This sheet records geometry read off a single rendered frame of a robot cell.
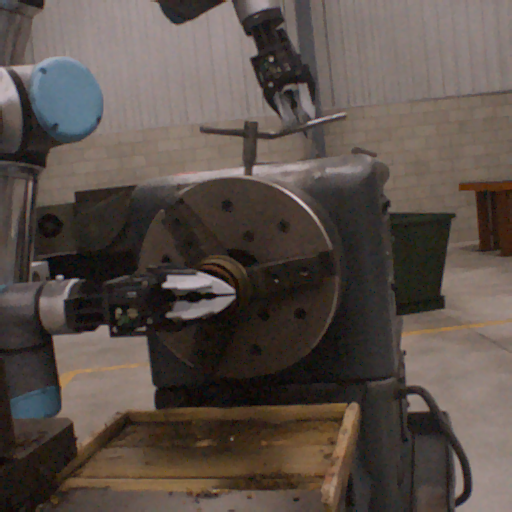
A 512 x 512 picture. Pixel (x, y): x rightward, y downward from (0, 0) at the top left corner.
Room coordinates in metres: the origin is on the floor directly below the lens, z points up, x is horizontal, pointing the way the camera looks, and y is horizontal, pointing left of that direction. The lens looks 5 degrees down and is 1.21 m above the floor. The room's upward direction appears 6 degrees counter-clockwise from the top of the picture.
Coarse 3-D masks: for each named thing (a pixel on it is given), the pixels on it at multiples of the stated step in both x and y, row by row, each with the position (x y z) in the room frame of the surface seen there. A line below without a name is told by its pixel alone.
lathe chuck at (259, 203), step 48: (192, 192) 1.04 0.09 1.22; (240, 192) 1.02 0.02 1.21; (288, 192) 1.01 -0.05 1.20; (144, 240) 1.06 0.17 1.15; (240, 240) 1.02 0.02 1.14; (288, 240) 1.00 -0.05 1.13; (336, 240) 1.05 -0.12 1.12; (336, 288) 0.99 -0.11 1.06; (192, 336) 1.05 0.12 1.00; (240, 336) 1.03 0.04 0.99; (288, 336) 1.01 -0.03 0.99
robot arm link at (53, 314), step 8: (56, 280) 0.91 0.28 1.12; (72, 280) 0.90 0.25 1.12; (48, 288) 0.89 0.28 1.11; (56, 288) 0.89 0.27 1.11; (64, 288) 0.88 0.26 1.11; (40, 296) 0.89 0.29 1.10; (48, 296) 0.88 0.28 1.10; (56, 296) 0.88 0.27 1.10; (64, 296) 0.88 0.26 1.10; (40, 304) 0.88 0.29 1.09; (48, 304) 0.88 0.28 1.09; (56, 304) 0.87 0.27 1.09; (40, 312) 0.88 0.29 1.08; (48, 312) 0.88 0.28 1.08; (56, 312) 0.87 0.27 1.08; (64, 312) 0.87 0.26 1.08; (48, 320) 0.88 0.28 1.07; (56, 320) 0.88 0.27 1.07; (64, 320) 0.87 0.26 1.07; (48, 328) 0.89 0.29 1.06; (56, 328) 0.88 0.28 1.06; (64, 328) 0.88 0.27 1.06; (72, 328) 0.88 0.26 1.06
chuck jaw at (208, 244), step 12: (180, 204) 1.05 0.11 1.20; (168, 216) 1.01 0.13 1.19; (180, 216) 1.00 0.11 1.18; (192, 216) 1.02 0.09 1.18; (168, 228) 1.01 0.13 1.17; (180, 228) 1.00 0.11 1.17; (192, 228) 0.99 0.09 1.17; (204, 228) 1.03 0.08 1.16; (180, 240) 0.98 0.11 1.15; (192, 240) 0.98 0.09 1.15; (204, 240) 0.98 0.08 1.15; (216, 240) 1.03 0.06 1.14; (180, 252) 0.98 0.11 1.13; (192, 252) 0.98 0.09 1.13; (204, 252) 0.95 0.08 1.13; (216, 252) 0.99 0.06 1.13; (228, 252) 1.03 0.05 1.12; (192, 264) 0.96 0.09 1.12
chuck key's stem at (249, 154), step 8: (248, 120) 1.05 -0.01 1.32; (248, 128) 1.05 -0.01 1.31; (256, 128) 1.05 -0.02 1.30; (248, 136) 1.05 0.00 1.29; (256, 136) 1.06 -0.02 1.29; (248, 144) 1.05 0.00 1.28; (256, 144) 1.06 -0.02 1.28; (248, 152) 1.05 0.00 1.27; (256, 152) 1.06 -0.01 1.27; (248, 160) 1.05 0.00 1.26; (248, 168) 1.06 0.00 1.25
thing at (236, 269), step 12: (204, 264) 0.92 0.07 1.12; (216, 264) 0.91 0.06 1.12; (228, 264) 0.92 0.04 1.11; (240, 264) 0.94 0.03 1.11; (216, 276) 0.88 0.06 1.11; (228, 276) 0.89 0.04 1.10; (240, 276) 0.92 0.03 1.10; (240, 288) 0.90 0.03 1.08; (240, 300) 0.91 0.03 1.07; (216, 312) 0.88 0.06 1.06; (228, 312) 0.89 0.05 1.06; (240, 312) 0.94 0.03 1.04
